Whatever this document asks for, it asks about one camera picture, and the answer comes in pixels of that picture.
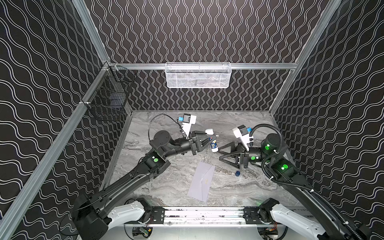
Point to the black wire basket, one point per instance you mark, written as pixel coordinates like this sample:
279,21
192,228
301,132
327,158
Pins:
108,101

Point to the aluminium corner post left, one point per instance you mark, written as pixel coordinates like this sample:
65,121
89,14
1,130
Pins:
90,27

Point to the blue white glue stick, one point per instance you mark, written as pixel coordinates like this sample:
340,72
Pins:
213,140

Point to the white wire mesh basket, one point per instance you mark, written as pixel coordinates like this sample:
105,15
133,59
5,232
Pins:
193,75

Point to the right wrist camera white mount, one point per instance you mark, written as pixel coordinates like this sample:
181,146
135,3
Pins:
243,133

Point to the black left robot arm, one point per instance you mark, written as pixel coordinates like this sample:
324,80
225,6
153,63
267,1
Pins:
94,215

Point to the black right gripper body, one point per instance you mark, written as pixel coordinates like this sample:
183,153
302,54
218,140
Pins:
241,158

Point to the white envelope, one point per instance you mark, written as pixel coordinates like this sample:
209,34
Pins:
201,183

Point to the aluminium left side rail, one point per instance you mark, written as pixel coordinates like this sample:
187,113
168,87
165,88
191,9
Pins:
20,205

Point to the aluminium corner post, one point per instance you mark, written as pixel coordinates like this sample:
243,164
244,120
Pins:
314,37
90,27

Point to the aluminium corner post right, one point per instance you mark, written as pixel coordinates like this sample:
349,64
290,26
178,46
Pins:
314,37

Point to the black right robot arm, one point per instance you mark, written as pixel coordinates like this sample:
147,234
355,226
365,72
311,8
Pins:
328,222

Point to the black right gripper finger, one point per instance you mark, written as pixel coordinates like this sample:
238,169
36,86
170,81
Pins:
234,162
232,146

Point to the aluminium back crossbar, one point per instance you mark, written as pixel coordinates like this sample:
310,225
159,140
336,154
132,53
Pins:
261,66

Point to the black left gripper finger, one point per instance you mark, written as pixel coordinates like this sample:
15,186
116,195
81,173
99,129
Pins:
201,135
203,144

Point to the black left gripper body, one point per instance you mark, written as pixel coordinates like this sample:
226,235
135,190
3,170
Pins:
193,144

